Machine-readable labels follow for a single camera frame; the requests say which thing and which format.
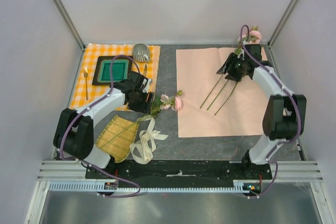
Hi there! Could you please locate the orange white checkered cloth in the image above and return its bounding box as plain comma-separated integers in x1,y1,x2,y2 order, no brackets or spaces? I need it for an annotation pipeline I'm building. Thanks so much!
69,44,161,109

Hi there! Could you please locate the cream ribbon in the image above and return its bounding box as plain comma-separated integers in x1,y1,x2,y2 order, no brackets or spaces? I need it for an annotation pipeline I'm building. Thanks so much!
130,115,168,165

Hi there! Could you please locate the pink wrapping paper sheet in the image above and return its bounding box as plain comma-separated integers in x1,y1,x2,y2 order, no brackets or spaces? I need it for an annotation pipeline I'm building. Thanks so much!
176,48,268,137

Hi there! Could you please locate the peach rose stem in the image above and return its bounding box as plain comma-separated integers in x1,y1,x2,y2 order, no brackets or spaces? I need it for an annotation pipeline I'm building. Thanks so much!
199,76,226,109

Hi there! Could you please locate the white cable duct strip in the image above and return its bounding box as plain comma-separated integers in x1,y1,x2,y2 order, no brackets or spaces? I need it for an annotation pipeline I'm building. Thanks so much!
48,181,261,194

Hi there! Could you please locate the woven bamboo mat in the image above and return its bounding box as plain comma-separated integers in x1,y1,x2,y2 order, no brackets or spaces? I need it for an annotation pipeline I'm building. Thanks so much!
96,115,139,163

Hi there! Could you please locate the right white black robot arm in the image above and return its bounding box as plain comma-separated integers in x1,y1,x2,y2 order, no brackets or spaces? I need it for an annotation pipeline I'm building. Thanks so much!
217,44,307,179

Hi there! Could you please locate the grey striped mug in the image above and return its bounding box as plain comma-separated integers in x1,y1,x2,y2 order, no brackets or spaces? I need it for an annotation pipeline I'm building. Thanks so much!
132,44,150,62

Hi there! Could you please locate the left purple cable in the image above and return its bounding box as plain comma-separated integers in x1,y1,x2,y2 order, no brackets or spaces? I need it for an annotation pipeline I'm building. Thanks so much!
59,55,142,199

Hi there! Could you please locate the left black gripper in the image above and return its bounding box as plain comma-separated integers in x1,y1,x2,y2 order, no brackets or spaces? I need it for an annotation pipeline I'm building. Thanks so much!
127,89,154,115

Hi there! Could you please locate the right aluminium frame post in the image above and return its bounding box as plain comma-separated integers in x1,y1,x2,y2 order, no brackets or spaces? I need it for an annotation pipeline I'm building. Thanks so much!
267,0,300,48

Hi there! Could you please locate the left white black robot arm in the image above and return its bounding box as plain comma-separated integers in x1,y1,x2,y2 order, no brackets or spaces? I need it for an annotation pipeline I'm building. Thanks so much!
53,71,154,178

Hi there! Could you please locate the pink rose stem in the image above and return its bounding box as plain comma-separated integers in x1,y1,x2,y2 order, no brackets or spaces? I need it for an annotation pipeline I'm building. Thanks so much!
220,26,262,109
97,90,184,148

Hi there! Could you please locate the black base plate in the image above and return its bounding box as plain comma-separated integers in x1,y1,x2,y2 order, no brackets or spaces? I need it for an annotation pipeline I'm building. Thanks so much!
85,158,272,188

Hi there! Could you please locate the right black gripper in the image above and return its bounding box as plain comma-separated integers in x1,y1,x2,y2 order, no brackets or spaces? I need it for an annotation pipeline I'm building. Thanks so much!
216,52,247,82

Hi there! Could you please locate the black green square plate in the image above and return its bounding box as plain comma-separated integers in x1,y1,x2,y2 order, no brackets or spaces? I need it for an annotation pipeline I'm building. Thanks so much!
92,56,133,86

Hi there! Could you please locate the gold spoon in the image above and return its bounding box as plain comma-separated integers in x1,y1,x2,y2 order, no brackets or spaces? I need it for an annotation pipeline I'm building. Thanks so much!
83,67,89,101

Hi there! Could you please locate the cream rose stem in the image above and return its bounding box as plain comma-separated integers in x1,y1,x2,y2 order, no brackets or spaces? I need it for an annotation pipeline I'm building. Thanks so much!
206,79,232,115

